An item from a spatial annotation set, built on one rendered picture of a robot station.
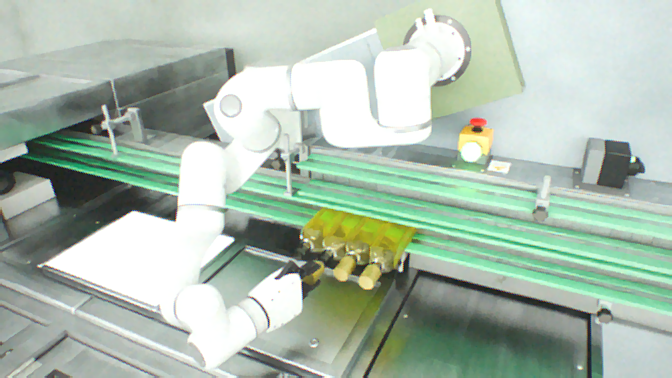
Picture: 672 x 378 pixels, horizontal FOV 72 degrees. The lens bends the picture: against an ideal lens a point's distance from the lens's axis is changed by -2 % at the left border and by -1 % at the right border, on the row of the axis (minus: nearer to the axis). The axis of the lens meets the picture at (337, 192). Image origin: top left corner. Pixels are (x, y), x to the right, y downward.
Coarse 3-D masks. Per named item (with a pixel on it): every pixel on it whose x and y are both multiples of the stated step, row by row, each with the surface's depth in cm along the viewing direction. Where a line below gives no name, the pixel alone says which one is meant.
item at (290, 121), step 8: (272, 112) 137; (280, 112) 136; (288, 112) 134; (296, 112) 125; (280, 120) 137; (288, 120) 136; (296, 120) 126; (288, 128) 137; (296, 128) 127; (296, 136) 128; (280, 144) 132
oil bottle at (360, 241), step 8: (360, 224) 111; (368, 224) 111; (376, 224) 111; (384, 224) 112; (360, 232) 108; (368, 232) 108; (376, 232) 108; (352, 240) 105; (360, 240) 105; (368, 240) 105; (352, 248) 104; (360, 248) 103; (368, 248) 104; (360, 256) 104; (368, 256) 105; (360, 264) 105
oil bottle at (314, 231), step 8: (328, 208) 118; (320, 216) 115; (328, 216) 115; (336, 216) 115; (312, 224) 111; (320, 224) 111; (328, 224) 112; (304, 232) 109; (312, 232) 109; (320, 232) 109; (312, 240) 108; (320, 240) 109; (320, 248) 110
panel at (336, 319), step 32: (224, 256) 126; (256, 256) 127; (288, 256) 126; (96, 288) 115; (224, 288) 115; (320, 288) 115; (352, 288) 115; (384, 288) 113; (160, 320) 108; (320, 320) 105; (352, 320) 105; (256, 352) 97; (288, 352) 96; (320, 352) 97; (352, 352) 96
